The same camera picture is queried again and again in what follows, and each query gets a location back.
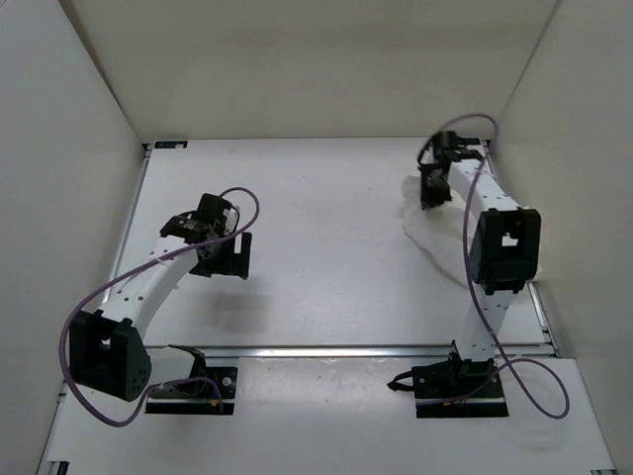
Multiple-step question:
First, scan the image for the white skirt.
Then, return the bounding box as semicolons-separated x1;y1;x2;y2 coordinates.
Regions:
402;172;542;295

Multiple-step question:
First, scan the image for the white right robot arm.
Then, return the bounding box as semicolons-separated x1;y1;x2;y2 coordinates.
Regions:
418;131;541;397

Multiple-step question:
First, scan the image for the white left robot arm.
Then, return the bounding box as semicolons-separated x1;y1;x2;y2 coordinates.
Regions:
58;192;252;402

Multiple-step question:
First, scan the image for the left corner label sticker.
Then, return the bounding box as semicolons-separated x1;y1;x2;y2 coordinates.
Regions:
153;141;188;149

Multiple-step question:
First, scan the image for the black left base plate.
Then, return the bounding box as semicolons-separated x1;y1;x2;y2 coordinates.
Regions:
144;365;238;416

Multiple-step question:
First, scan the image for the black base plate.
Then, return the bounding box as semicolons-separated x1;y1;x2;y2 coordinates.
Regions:
144;365;238;416
387;360;509;420

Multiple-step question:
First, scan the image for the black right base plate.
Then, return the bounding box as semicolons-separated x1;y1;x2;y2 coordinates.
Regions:
387;360;509;420

